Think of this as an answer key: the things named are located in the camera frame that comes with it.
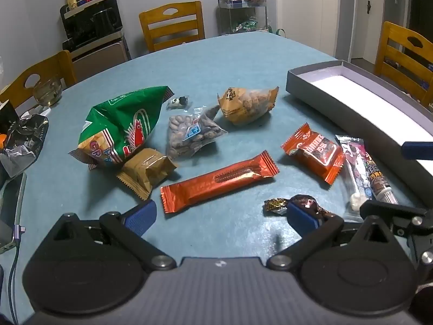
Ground grey tablet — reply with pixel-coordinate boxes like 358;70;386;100
0;173;28;254

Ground orange red square packet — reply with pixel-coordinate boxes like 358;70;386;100
281;123;346;185

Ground white interior door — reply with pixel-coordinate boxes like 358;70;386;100
275;0;340;58

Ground glass cup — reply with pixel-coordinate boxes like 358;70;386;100
33;79;64;106

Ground yellow orange peanut packet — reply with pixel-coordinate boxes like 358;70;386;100
217;86;280;126

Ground black water dispenser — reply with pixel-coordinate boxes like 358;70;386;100
60;0;132;82

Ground long orange snack bar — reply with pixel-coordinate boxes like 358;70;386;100
160;151;280;214

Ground clear pink candy packet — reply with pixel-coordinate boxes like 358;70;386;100
335;135;373;222

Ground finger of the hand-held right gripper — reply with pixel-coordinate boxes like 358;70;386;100
359;200;428;228
401;141;433;161

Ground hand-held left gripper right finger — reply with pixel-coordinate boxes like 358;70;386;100
265;200;396;272

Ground crumpled silver black bag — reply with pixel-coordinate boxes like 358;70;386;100
0;113;50;178

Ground snack packets in cart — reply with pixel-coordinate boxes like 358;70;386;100
237;18;259;32

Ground dark entrance door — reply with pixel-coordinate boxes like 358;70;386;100
409;0;433;41

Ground clear bag of nuts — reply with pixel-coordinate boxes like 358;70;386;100
166;105;229;161

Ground white door with black handle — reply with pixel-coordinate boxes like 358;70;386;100
350;0;386;63

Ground metal trolley cart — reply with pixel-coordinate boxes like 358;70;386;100
217;0;268;36

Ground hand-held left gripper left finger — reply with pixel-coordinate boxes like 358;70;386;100
44;199;176;273

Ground green snack bag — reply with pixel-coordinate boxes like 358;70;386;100
69;86;175;171

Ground gold brown snack packet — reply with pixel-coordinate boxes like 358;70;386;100
117;148;178;200

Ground brown foil chocolate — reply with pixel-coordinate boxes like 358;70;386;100
264;194;335;221

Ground grey cardboard box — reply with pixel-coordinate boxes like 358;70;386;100
286;60;433;173

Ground small panda candy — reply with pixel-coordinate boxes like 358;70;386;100
166;95;193;111

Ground wooden chair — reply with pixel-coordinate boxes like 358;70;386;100
374;21;433;107
0;50;78;109
139;1;206;53

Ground brown tube snack packet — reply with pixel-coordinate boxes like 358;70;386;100
363;152;400;205

